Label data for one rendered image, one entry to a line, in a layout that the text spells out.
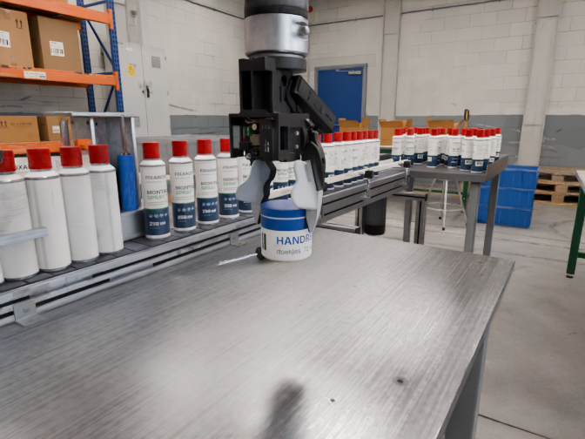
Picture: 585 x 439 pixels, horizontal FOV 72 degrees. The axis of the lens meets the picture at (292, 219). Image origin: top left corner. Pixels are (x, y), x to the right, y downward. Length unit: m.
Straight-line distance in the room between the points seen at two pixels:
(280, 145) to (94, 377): 0.35
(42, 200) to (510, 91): 7.37
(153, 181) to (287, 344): 0.46
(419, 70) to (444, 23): 0.82
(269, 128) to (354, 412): 0.32
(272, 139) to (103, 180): 0.43
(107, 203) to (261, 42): 0.46
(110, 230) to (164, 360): 0.34
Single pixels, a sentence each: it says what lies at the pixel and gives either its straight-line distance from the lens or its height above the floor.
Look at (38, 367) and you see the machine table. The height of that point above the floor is 0.83.
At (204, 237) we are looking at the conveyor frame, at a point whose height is 0.87.
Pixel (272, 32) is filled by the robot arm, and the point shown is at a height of 1.22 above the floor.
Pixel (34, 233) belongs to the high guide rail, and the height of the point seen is 0.96.
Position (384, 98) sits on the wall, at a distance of 8.10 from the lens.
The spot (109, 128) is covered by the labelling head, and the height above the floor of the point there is 1.11.
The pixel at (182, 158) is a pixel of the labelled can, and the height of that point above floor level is 1.05.
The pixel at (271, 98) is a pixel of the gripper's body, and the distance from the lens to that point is 0.48.
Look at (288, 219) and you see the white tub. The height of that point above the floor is 1.01.
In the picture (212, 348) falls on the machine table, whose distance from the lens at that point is 0.58.
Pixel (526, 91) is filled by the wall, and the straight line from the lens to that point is 7.70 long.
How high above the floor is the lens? 1.13
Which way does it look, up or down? 14 degrees down
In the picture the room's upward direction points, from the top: straight up
